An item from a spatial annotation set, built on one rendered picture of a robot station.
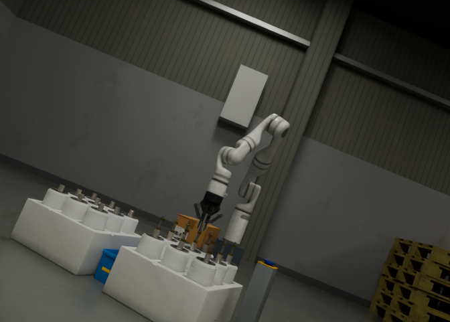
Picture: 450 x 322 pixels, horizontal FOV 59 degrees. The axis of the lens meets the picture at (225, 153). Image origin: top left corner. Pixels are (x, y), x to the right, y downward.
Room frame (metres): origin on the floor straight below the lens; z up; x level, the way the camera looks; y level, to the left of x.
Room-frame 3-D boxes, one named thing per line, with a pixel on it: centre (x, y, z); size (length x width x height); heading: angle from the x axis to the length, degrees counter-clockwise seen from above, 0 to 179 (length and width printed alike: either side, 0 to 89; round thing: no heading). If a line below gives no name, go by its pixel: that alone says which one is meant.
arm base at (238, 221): (2.08, -0.20, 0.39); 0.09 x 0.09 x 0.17; 2
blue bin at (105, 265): (1.78, 0.21, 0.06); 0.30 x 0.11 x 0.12; 155
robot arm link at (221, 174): (1.64, -0.02, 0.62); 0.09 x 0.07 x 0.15; 48
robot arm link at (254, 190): (2.08, -0.20, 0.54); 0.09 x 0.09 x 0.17; 89
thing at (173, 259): (1.53, 0.02, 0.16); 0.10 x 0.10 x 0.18
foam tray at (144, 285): (1.64, -0.02, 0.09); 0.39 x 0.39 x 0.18; 65
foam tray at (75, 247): (1.86, 0.46, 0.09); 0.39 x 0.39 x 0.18; 67
